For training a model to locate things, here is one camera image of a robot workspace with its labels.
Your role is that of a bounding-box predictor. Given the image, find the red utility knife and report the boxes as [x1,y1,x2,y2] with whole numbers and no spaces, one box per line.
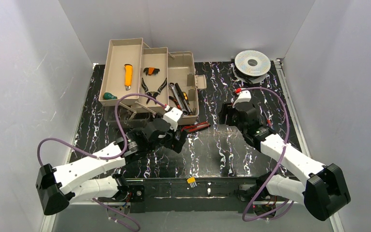
[182,121,211,133]

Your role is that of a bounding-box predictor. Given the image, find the silver combination wrench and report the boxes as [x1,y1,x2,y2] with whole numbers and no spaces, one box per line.
[169,83,187,115]

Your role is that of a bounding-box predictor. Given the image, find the yellow black screwdriver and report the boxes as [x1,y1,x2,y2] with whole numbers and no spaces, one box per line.
[183,92,192,115]

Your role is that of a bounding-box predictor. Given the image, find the black grey wire stripper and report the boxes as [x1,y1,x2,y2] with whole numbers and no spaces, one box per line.
[140,77,169,104]

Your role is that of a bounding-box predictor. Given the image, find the black handled hammer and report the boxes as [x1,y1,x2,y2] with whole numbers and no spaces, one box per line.
[174,83,192,115]

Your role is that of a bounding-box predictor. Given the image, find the beige plastic tool box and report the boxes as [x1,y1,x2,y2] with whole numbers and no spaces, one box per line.
[99,38,206,125]

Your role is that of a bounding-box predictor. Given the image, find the orange hex key set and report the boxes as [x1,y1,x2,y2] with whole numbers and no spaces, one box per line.
[143,67,160,76]

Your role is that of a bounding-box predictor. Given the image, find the green stubby screwdriver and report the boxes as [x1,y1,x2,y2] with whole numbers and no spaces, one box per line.
[103,92,118,100]

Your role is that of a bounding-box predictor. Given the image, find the yellow utility knife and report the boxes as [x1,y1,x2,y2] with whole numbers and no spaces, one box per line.
[124,64,133,91]

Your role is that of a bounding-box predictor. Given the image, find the orange handled pliers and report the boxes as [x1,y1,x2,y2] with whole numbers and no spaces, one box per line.
[169,96,182,110]

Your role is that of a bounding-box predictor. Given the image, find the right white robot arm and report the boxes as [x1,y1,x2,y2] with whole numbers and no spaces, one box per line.
[219,102,351,221]

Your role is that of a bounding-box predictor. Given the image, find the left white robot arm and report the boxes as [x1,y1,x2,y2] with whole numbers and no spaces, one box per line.
[35,118,187,216]

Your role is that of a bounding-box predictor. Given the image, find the small blue red screwdriver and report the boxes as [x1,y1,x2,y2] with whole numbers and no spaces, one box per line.
[266,118,272,128]

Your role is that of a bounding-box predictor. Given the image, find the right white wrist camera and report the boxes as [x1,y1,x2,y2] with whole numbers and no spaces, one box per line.
[232,88,251,108]

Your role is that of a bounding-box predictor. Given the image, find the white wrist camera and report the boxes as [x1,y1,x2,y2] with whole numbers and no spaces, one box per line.
[163,105,183,131]
[232,88,251,108]

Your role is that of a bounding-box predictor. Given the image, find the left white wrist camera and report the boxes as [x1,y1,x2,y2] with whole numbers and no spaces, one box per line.
[163,105,183,131]

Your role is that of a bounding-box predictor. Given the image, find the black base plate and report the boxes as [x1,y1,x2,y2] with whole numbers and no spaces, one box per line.
[121,177,288,214]

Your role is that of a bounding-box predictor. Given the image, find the aluminium frame rail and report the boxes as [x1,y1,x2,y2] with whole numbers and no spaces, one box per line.
[40,58,344,232]

